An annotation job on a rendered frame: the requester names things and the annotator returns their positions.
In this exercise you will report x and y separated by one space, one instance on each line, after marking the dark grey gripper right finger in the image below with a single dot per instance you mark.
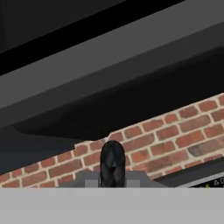
119 163

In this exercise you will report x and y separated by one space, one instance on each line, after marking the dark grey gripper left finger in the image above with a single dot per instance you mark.
106 163

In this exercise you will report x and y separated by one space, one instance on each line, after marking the black hob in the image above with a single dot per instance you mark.
201 174

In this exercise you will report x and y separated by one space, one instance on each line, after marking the dark cupboard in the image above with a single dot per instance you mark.
43 17

